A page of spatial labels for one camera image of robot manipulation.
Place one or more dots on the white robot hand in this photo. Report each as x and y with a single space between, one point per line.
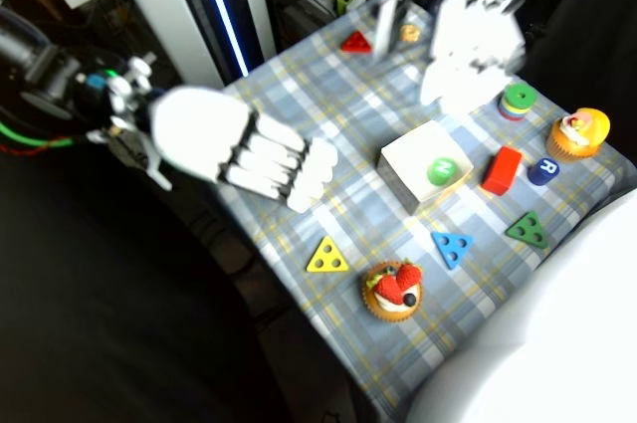
473 45
199 129

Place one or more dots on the green cylinder block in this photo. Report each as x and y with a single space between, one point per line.
442 171

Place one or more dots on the white paper box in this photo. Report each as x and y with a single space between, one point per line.
408 159

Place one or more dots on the blue cylinder block letter R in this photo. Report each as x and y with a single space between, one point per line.
542 171

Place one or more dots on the small toy doughnut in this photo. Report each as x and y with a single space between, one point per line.
410 33

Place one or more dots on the stacked colourful rings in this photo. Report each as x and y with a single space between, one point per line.
517 104

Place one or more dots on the red triangle block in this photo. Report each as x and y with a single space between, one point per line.
356 44

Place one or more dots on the white column with blue light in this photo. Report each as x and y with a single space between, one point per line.
164 5

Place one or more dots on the red rectangular block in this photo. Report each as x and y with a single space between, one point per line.
501 171

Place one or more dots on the green plug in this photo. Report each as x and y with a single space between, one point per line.
342 1

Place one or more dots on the toy cupcake with yellow cream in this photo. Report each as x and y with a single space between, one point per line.
577 139

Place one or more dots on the grey power strip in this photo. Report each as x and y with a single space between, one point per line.
303 12

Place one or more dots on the blue plaid table cloth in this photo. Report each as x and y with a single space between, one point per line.
348 229

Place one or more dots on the yellow triangle block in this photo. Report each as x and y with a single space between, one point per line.
328 264

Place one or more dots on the green triangle block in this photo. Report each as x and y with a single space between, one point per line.
528 236

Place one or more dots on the blue triangle block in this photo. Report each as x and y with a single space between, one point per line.
450 251

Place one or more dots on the toy cupcake with strawberries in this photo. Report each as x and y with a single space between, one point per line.
393 293

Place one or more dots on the large white robot shell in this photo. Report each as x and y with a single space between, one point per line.
547 323

